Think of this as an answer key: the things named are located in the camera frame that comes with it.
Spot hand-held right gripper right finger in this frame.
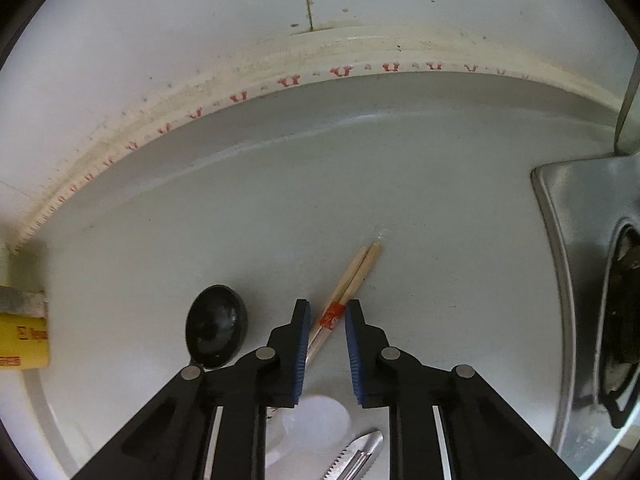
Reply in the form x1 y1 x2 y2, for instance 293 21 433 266
344 298 583 480

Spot stainless steel gas stove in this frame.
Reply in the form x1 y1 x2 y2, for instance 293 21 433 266
531 152 640 478

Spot wooden chopsticks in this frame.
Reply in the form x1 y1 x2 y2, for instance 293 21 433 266
304 227 390 368

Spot orange handled serrated knife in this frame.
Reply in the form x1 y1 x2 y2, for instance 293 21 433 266
324 429 385 480

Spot black stove grate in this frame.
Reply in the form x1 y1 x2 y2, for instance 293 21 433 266
594 214 640 430

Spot yellow cling wrap roll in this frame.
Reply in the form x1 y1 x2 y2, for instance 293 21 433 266
0 312 52 371

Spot black spoon with twisted handle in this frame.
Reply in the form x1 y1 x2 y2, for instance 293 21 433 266
185 284 249 371

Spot grey pipe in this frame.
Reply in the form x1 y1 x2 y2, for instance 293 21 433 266
0 285 48 318

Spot beige printed sealing tape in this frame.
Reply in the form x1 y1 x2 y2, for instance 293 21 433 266
7 22 628 256

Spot white rice paddle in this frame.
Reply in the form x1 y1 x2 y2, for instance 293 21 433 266
265 394 352 467

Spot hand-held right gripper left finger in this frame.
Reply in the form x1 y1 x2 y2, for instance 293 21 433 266
70 298 312 480

